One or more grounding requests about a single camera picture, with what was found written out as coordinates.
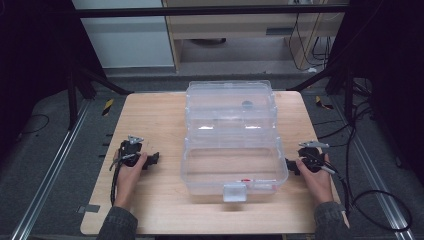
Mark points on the black horizontal bar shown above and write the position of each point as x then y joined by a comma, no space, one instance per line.
200,12

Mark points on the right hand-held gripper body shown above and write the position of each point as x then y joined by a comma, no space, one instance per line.
312,156

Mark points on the dark curtain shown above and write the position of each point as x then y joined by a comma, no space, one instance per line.
390,66
30,60

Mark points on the clear plastic storage box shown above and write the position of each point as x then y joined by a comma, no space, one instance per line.
233,150

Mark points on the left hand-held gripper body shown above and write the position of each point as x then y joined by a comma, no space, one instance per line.
130,149

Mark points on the light wooden desk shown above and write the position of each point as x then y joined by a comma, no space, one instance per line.
240,25

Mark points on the white cabinet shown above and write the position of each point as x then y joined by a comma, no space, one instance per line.
126,40

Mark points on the person's left hand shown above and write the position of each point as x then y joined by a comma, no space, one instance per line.
128,181

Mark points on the person's right hand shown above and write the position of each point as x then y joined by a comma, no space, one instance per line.
316,185

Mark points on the grey tape strip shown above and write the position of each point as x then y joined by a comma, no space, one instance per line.
88,208

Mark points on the yellow black striped tape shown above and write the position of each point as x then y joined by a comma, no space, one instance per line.
107,107
322,103

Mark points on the aluminium floor rail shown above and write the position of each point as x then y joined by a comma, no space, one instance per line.
50,170
376,173

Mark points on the black metal stand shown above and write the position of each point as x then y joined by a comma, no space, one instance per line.
348,90
71,96

